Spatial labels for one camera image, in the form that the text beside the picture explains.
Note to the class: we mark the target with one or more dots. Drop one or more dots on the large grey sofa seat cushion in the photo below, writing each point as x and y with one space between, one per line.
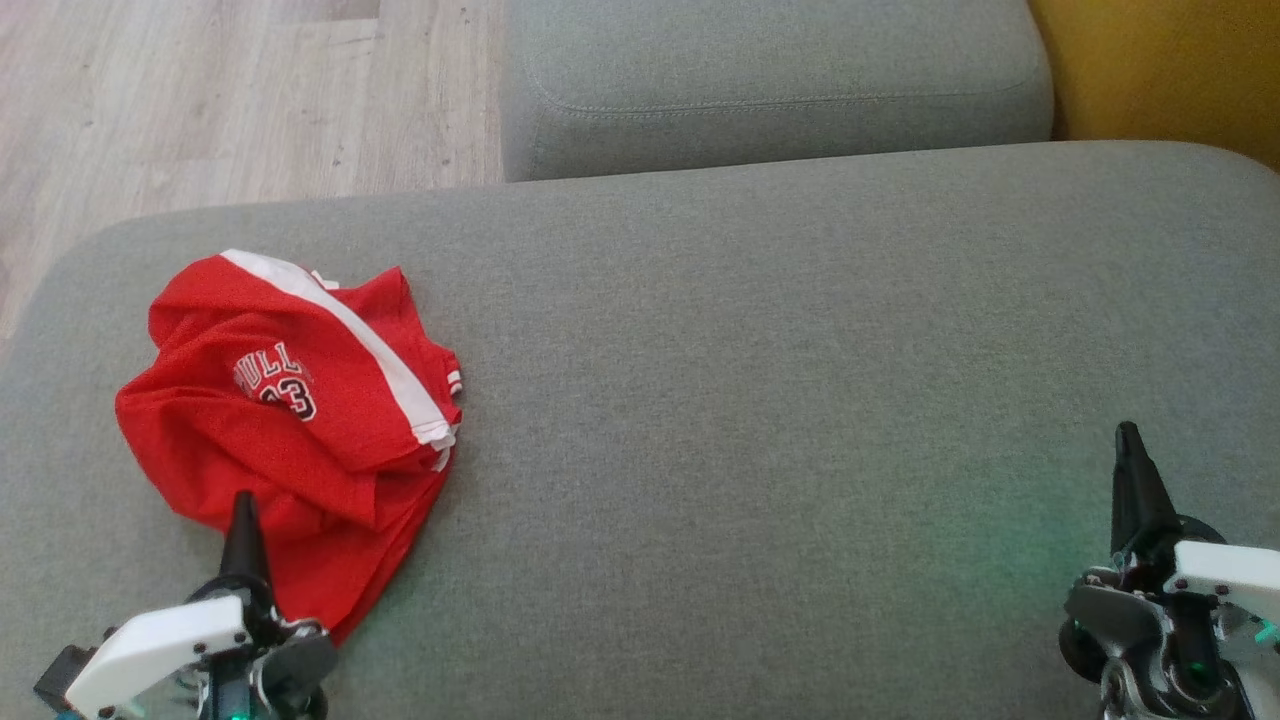
750 400

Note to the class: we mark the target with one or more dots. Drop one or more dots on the wide yellow sofa back cushion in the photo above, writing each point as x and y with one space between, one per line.
1170 70

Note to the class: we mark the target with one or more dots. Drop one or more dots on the grey stitched sofa seat cushion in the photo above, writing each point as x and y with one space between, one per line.
760 80

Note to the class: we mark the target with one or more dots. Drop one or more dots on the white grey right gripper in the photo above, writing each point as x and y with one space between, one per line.
1220 580

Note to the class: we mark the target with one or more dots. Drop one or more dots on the red t-shirt with white label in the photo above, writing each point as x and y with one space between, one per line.
365 560

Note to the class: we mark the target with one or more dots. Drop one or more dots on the red Bulls basketball shorts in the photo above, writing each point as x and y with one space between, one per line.
250 330

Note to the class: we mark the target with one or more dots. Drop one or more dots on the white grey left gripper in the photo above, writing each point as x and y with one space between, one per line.
160 650

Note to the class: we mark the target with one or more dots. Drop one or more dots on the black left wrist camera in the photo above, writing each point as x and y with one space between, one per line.
65 680

